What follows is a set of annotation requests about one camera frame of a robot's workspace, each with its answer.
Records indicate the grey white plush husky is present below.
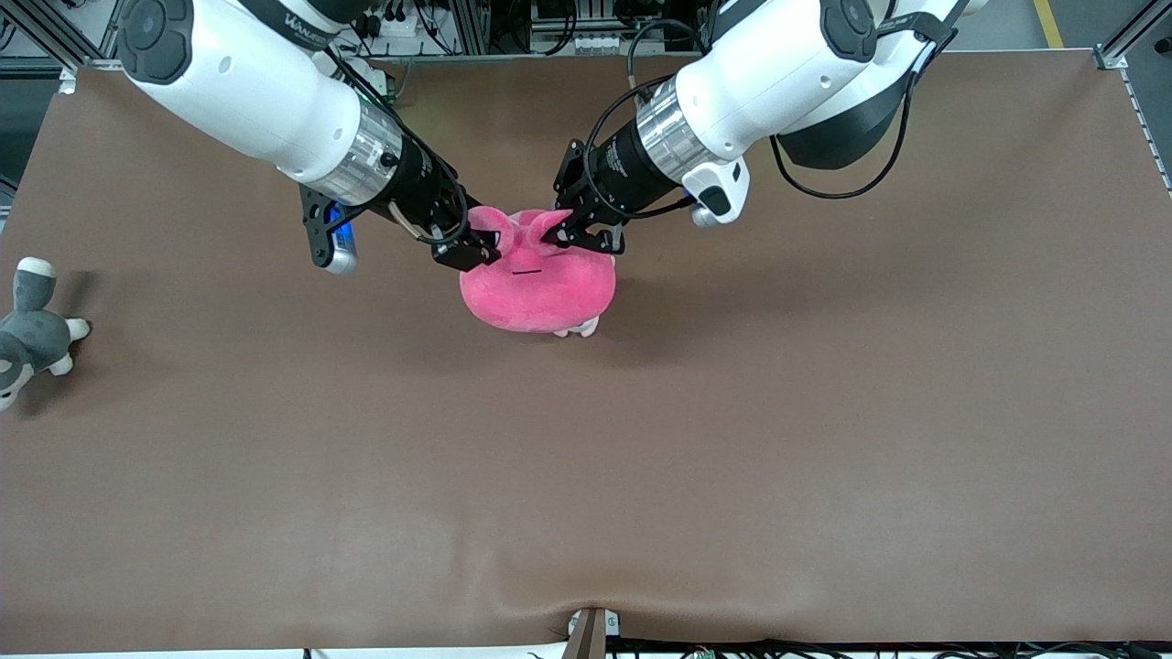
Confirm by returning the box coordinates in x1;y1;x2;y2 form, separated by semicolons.
0;257;92;413

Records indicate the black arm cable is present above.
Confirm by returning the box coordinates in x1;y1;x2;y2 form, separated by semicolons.
583;16;960;222
320;46;472;248

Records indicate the white power strip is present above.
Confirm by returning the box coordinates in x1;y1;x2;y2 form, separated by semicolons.
531;32;635;56

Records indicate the brown table mat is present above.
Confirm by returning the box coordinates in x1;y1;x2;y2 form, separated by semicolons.
0;50;1172;655

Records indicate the pink round plush toy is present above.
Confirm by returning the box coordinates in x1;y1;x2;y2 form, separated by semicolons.
458;206;617;335

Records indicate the metal table edge bracket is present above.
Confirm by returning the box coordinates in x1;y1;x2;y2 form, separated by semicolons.
566;608;622;659

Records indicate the aluminium frame profile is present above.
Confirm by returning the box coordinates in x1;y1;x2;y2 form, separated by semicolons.
1094;0;1172;72

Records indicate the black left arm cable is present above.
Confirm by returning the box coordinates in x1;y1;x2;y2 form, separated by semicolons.
583;16;960;222

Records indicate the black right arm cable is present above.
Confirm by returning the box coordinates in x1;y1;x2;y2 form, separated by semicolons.
320;46;472;248

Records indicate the aluminium table edge rail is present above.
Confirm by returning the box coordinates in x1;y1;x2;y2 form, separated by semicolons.
60;51;660;72

